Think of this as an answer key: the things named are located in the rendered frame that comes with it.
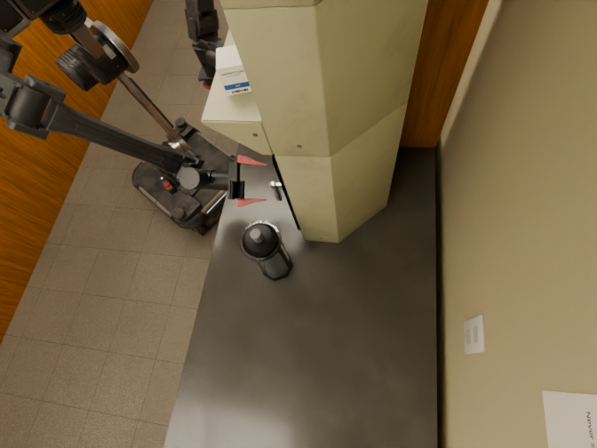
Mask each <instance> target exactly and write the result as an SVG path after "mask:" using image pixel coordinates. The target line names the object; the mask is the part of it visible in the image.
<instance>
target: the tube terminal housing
mask: <svg viewBox="0 0 597 448"><path fill-rule="evenodd" d="M427 3H428V0H321V1H320V2H318V3H317V4H313V5H293V6H272V7H251V8H229V9H224V10H223V11H224V13H225V16H226V19H227V24H228V26H229V28H230V31H231V34H232V37H233V39H234V41H235V46H236V49H237V51H238V54H239V56H240V59H241V62H242V64H243V68H244V71H245V74H246V76H247V79H248V82H249V84H250V87H251V91H252V94H253V96H254V99H255V101H256V104H257V107H258V110H259V113H260V116H261V119H262V122H263V124H264V126H265V129H266V132H267V137H268V138H269V141H270V144H271V147H272V150H273V151H274V154H275V160H276V162H277V164H278V167H279V170H280V173H281V175H282V177H283V182H284V185H285V187H286V189H287V192H288V195H289V198H290V200H291V204H292V207H293V210H294V212H295V214H296V217H297V220H298V224H299V226H300V229H301V232H302V235H303V237H304V240H308V241H319V242H329V243H340V242H341V241H342V240H343V239H345V238H346V237H347V236H349V235H350V234H351V233H353V232H354V231H355V230H356V229H358V228H359V227H360V226H361V225H362V224H364V223H365V222H366V221H368V220H369V219H370V218H372V217H373V216H374V215H376V214H377V213H378V212H380V211H381V210H382V209H384V208H385V207H386V205H387V200H388V196H389V191H390V187H391V183H392V178H393V174H394V166H395V161H396V157H397V152H398V147H399V143H400V138H401V134H402V127H403V122H404V117H405V113H406V108H407V104H408V99H409V95H410V87H411V82H412V77H413V73H414V68H415V64H416V59H417V55H418V47H419V43H420V38H421V34H422V29H423V25H424V20H425V16H426V7H427Z"/></svg>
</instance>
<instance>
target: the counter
mask: <svg viewBox="0 0 597 448"><path fill-rule="evenodd" d="M236 154H237V155H239V156H247V157H249V158H251V159H253V160H255V161H257V162H260V163H263V164H267V165H257V164H241V163H240V164H241V165H240V180H244V181H245V187H244V198H255V199H266V201H261V202H255V203H252V204H248V205H245V206H241V207H237V199H228V191H227V195H226V199H225V203H224V206H223V210H222V213H221V217H220V221H219V227H218V231H217V235H216V238H215V242H214V245H213V249H212V253H211V259H210V263H209V267H208V270H207V274H206V277H205V281H204V285H203V291H202V295H201V299H200V302H199V306H198V309H197V313H196V317H195V323H194V327H193V331H192V334H191V339H190V342H189V346H188V350H187V356H186V360H185V363H184V367H183V371H182V374H181V378H180V382H179V388H178V392H177V395H176V399H175V403H174V406H173V410H172V414H171V420H170V424H169V427H168V431H167V435H166V438H165V442H164V446H163V448H438V442H437V337H436V232H435V148H409V147H398V152H397V157H396V161H395V166H394V174H393V178H392V183H391V187H390V191H389V196H388V200H387V205H386V207H385V208H384V209H382V210H381V211H380V212H378V213H377V214H376V215H374V216H373V217H372V218H370V219H369V220H368V221H366V222H365V223H364V224H362V225H361V226H360V227H359V228H358V229H356V230H355V231H354V232H353V233H351V234H350V235H349V236H347V237H346V238H345V239H343V240H342V241H341V242H340V243H329V242H319V241H308V240H304V237H303V235H302V232H301V230H298V228H297V226H296V223H295V220H294V219H293V216H292V213H291V209H290V207H289V205H288V202H287V200H286V197H285V194H284V193H283V188H280V187H279V189H280V191H281V193H282V196H283V200H282V201H277V200H276V198H275V194H274V192H273V190H272V188H271V187H270V186H269V182H270V181H272V180H274V181H276V182H280V181H279V179H278V176H277V173H276V171H275V167H274V165H273V161H272V155H261V154H260V153H258V152H256V151H254V150H252V149H250V148H248V147H246V146H244V145H243V144H241V143H239V145H238V149H237V152H236ZM258 220H266V221H269V222H272V223H273V224H275V225H276V226H277V228H278V229H279V231H280V233H281V236H282V243H283V246H284V248H285V249H286V251H287V252H289V254H290V256H291V260H292V263H293V268H292V269H291V272H290V273H289V275H288V276H287V277H285V278H283V279H280V280H277V281H274V280H272V279H270V278H268V277H266V276H264V275H263V274H262V271H261V268H260V267H259V266H258V265H257V263H256V262H255V261H254V260H250V259H248V258H247V257H246V256H245V255H244V254H243V252H242V250H241V248H240V244H239V241H240V236H241V234H242V232H243V230H244V229H245V228H246V227H247V226H248V225H249V224H251V223H252V222H254V221H258Z"/></svg>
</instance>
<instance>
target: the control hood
mask: <svg viewBox="0 0 597 448"><path fill-rule="evenodd" d="M230 45H235V41H234V39H233V37H232V34H231V31H230V29H229V30H228V33H227V38H226V41H225V44H224V47H225V46H230ZM201 122H202V123H203V124H204V125H206V126H208V127H210V128H211V129H213V130H215V131H217V132H219V133H221V134H223V135H225V136H227V137H228V138H230V139H232V140H235V141H237V142H239V143H241V144H243V145H244V146H246V147H248V148H250V149H252V150H254V151H256V152H258V153H260V154H261V155H273V153H274V151H273V150H272V147H271V144H270V141H269V138H268V137H267V132H266V129H265V126H264V124H263V122H262V119H261V116H260V113H259V110H258V107H257V104H256V101H255V99H254V96H253V94H252V92H245V93H239V94H235V95H229V96H227V93H226V91H225V89H224V86H223V84H222V83H221V81H220V78H219V75H218V73H217V71H216V73H215V76H214V79H213V82H212V85H211V90H210V93H209V96H208V99H207V102H206V105H205V108H204V111H203V116H202V119H201Z"/></svg>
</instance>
